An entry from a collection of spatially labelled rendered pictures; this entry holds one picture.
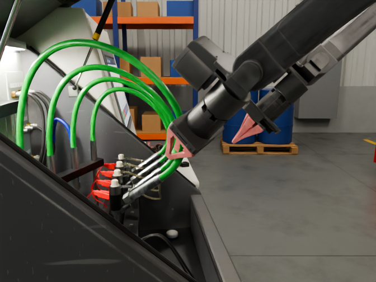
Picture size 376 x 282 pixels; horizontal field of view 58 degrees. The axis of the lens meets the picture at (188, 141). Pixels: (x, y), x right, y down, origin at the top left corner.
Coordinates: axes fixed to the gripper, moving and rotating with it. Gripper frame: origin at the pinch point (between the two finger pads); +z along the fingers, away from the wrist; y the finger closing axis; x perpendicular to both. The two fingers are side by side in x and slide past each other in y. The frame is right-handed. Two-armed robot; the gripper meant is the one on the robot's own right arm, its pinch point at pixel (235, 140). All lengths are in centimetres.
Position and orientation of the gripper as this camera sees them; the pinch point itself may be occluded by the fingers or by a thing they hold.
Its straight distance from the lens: 80.4
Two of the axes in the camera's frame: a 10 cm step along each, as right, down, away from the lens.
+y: -7.1, -7.1, -0.5
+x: -1.3, 2.0, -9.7
